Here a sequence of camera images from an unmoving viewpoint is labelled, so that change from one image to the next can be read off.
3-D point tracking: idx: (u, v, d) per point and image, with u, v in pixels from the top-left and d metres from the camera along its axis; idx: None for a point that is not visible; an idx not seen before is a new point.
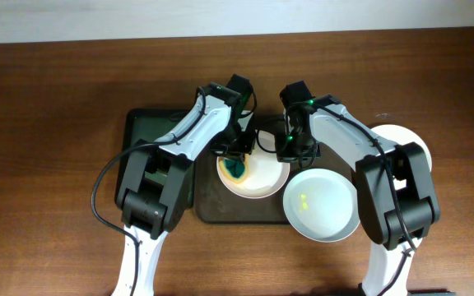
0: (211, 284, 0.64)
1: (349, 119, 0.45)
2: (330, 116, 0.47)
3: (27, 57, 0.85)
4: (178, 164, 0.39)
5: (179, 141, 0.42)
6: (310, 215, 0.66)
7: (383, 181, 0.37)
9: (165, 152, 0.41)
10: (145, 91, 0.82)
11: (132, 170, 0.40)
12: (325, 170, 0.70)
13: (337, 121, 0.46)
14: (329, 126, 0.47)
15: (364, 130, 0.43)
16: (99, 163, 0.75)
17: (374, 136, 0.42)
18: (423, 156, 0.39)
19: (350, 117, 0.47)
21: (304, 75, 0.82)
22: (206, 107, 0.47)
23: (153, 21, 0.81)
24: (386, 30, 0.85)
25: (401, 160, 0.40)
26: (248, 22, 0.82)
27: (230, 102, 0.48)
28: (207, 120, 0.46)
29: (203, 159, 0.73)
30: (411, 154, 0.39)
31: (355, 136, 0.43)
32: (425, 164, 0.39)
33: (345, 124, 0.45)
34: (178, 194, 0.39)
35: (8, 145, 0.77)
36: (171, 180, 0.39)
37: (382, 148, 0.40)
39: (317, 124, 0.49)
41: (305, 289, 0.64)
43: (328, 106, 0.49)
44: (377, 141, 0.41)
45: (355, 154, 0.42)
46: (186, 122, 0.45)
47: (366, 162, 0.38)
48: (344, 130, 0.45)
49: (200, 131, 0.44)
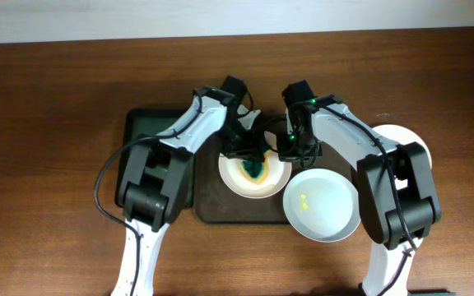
0: (211, 284, 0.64)
1: (350, 118, 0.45)
2: (332, 116, 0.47)
3: (27, 57, 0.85)
4: (180, 155, 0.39)
5: (179, 135, 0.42)
6: (311, 215, 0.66)
7: (384, 181, 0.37)
9: (166, 146, 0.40)
10: (145, 91, 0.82)
11: (133, 163, 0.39)
12: (326, 170, 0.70)
13: (339, 120, 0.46)
14: (330, 125, 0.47)
15: (365, 129, 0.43)
16: (99, 163, 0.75)
17: (376, 136, 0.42)
18: (424, 157, 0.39)
19: (351, 116, 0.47)
21: (304, 75, 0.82)
22: (203, 106, 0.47)
23: (153, 20, 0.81)
24: (386, 30, 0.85)
25: (401, 160, 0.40)
26: (248, 22, 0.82)
27: (225, 102, 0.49)
28: (204, 118, 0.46)
29: (204, 159, 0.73)
30: (413, 154, 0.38)
31: (356, 136, 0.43)
32: (426, 164, 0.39)
33: (346, 123, 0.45)
34: (181, 186, 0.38)
35: (8, 145, 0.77)
36: (173, 172, 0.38)
37: (383, 148, 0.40)
39: (318, 123, 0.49)
41: (305, 289, 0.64)
43: (330, 106, 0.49)
44: (378, 141, 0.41)
45: (355, 154, 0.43)
46: (184, 118, 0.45)
47: (367, 161, 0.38)
48: (346, 129, 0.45)
49: (199, 127, 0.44)
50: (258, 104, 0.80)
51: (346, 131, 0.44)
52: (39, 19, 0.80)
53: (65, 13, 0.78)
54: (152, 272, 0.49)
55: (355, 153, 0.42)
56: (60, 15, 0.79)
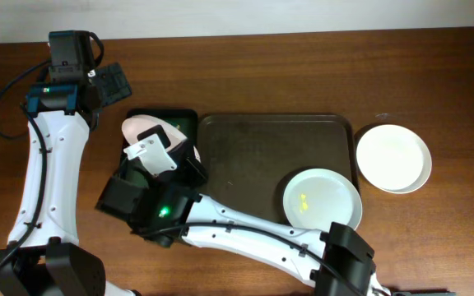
0: (211, 284, 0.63)
1: (239, 224, 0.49)
2: (218, 228, 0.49)
3: (26, 57, 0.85)
4: (55, 255, 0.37)
5: (39, 220, 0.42)
6: (310, 215, 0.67)
7: (341, 286, 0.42)
9: (33, 247, 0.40)
10: (144, 89, 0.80)
11: (13, 285, 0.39)
12: (325, 170, 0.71)
13: (230, 230, 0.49)
14: (224, 243, 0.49)
15: (276, 236, 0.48)
16: (97, 162, 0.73)
17: (301, 242, 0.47)
18: (354, 233, 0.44)
19: (232, 213, 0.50)
21: (305, 76, 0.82)
22: (48, 141, 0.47)
23: (154, 21, 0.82)
24: (385, 31, 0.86)
25: (332, 245, 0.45)
26: (248, 23, 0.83)
27: (68, 111, 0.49)
28: (55, 157, 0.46)
29: (205, 157, 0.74)
30: (336, 241, 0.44)
31: (272, 251, 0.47)
32: (356, 237, 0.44)
33: (239, 231, 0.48)
34: (77, 279, 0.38)
35: (6, 144, 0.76)
36: (58, 273, 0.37)
37: (314, 252, 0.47)
39: (200, 239, 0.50)
41: (306, 289, 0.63)
43: (198, 218, 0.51)
44: (304, 248, 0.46)
45: (276, 263, 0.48)
46: (34, 174, 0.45)
47: (321, 291, 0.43)
48: (242, 238, 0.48)
49: (55, 178, 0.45)
50: (257, 104, 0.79)
51: (256, 244, 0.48)
52: (43, 18, 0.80)
53: (65, 13, 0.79)
54: (113, 289, 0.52)
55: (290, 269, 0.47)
56: (60, 16, 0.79)
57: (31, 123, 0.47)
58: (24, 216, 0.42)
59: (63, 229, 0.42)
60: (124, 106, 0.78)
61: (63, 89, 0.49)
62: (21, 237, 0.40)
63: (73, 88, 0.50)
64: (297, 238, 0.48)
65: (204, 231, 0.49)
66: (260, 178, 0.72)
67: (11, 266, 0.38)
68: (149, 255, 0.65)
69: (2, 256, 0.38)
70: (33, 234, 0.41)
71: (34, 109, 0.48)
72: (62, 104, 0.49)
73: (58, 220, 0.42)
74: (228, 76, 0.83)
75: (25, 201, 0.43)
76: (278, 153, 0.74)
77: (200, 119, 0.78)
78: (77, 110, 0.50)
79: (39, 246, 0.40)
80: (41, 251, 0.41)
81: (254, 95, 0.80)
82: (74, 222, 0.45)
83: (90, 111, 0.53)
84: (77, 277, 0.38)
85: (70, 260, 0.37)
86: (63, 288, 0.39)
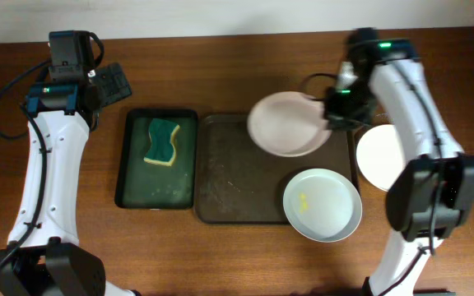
0: (211, 284, 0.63)
1: (417, 94, 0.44)
2: (401, 80, 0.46)
3: (27, 56, 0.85)
4: (55, 255, 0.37)
5: (38, 220, 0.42)
6: (310, 215, 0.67)
7: (430, 184, 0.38)
9: (33, 247, 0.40)
10: (144, 88, 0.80)
11: (12, 285, 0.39)
12: (324, 169, 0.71)
13: (408, 88, 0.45)
14: (397, 88, 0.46)
15: (429, 118, 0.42)
16: (98, 162, 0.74)
17: (441, 137, 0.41)
18: None
19: (422, 88, 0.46)
21: (306, 76, 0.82)
22: (48, 141, 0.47)
23: (154, 21, 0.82)
24: (385, 30, 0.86)
25: (453, 164, 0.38)
26: (248, 23, 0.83)
27: (68, 111, 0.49)
28: (55, 157, 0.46)
29: (205, 156, 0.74)
30: (465, 165, 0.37)
31: (412, 119, 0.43)
32: None
33: (422, 95, 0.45)
34: (77, 279, 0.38)
35: (7, 144, 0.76)
36: (58, 273, 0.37)
37: (445, 154, 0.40)
39: (385, 77, 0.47)
41: (306, 289, 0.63)
43: (401, 66, 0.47)
44: (439, 143, 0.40)
45: (402, 126, 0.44)
46: (34, 174, 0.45)
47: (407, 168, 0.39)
48: (402, 102, 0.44)
49: (55, 178, 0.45)
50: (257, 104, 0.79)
51: (411, 104, 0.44)
52: (43, 18, 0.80)
53: (65, 13, 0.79)
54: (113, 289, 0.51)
55: (411, 138, 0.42)
56: (60, 16, 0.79)
57: (31, 123, 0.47)
58: (24, 216, 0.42)
59: (63, 229, 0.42)
60: (124, 105, 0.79)
61: (63, 89, 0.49)
62: (21, 237, 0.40)
63: (73, 88, 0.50)
64: (444, 135, 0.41)
65: (388, 71, 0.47)
66: (260, 178, 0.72)
67: (11, 267, 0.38)
68: (150, 255, 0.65)
69: (2, 256, 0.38)
70: (33, 234, 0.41)
71: (34, 109, 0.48)
72: (62, 104, 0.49)
73: (58, 219, 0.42)
74: (228, 76, 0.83)
75: (25, 201, 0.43)
76: (278, 152, 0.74)
77: (200, 119, 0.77)
78: (76, 110, 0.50)
79: (39, 246, 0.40)
80: (41, 251, 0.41)
81: (254, 94, 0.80)
82: (74, 221, 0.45)
83: (90, 111, 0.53)
84: (77, 278, 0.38)
85: (70, 261, 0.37)
86: (63, 288, 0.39)
